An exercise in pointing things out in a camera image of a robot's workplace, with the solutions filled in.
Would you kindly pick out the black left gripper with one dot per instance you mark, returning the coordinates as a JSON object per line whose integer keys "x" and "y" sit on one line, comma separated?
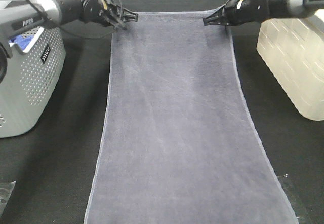
{"x": 105, "y": 12}

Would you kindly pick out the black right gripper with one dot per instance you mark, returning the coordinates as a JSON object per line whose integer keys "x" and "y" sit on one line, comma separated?
{"x": 237, "y": 12}

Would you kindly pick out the grey towel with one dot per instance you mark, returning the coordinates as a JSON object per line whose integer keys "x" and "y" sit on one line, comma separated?
{"x": 178, "y": 143}

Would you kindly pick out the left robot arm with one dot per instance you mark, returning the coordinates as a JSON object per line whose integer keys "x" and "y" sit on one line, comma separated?
{"x": 55, "y": 13}

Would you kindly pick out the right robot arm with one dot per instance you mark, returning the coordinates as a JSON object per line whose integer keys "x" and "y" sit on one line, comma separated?
{"x": 284, "y": 9}

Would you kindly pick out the blue towel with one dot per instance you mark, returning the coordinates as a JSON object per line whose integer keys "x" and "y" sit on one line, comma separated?
{"x": 23, "y": 40}

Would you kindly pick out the cream plastic storage bin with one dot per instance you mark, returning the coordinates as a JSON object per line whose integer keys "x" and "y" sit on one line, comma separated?
{"x": 293, "y": 51}

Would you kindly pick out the grey perforated laundry basket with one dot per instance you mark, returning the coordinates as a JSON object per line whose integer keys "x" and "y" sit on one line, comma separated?
{"x": 31, "y": 77}

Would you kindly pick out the black table mat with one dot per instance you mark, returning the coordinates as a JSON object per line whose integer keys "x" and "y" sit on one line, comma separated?
{"x": 53, "y": 164}

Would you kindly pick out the right clear tape strip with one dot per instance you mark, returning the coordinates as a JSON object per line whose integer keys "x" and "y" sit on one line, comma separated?
{"x": 294, "y": 199}

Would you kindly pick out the clear tape strip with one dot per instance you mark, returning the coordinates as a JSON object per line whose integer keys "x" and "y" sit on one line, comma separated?
{"x": 294, "y": 199}
{"x": 5, "y": 193}

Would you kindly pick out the left clear tape strip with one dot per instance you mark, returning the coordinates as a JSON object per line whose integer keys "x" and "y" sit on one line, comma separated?
{"x": 5, "y": 193}

